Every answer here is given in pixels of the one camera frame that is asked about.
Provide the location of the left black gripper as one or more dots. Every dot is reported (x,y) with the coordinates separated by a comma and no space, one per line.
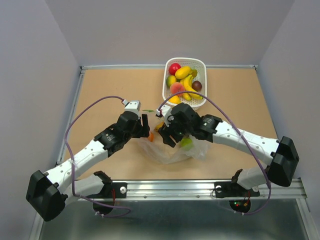
(143,130)

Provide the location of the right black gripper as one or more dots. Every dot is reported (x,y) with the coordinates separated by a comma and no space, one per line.
(164,131)

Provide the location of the orange fruit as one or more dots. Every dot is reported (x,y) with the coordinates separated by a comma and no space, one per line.
(151,137)

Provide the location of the green pear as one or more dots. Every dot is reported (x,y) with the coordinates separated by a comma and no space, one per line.
(186,144)

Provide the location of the transparent printed plastic bag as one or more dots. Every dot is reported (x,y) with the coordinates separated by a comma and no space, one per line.
(166,154)

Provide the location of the pink peach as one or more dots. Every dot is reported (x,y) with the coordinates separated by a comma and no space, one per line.
(177,88)

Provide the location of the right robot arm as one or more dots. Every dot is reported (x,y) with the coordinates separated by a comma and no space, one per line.
(277,159)

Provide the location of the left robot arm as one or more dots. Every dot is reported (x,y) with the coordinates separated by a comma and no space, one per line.
(46,192)

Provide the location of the small pineapple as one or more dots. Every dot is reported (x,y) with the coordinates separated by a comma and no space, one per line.
(158,126)

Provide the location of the yellow lemon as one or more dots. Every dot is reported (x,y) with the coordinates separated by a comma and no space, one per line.
(174,99)

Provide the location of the green yellow mango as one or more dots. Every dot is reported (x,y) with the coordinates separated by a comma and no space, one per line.
(170,80)

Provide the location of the dark purple plum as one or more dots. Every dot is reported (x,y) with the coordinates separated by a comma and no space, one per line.
(197,86)

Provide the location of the yellow banana bunch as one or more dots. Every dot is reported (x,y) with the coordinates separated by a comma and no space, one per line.
(186,83)

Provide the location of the red apple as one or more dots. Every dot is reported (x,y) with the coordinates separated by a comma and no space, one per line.
(173,68)

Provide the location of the white perforated plastic basket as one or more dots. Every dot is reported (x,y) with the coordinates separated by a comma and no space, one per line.
(194,64)

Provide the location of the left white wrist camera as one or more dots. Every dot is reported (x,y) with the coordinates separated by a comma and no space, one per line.
(133,106)

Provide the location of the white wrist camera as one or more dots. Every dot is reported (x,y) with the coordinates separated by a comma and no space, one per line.
(164,112)
(133,106)

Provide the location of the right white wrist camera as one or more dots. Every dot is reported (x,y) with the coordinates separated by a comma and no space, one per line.
(164,112)

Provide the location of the aluminium mounting rail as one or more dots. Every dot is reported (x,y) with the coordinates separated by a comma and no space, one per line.
(175,190)

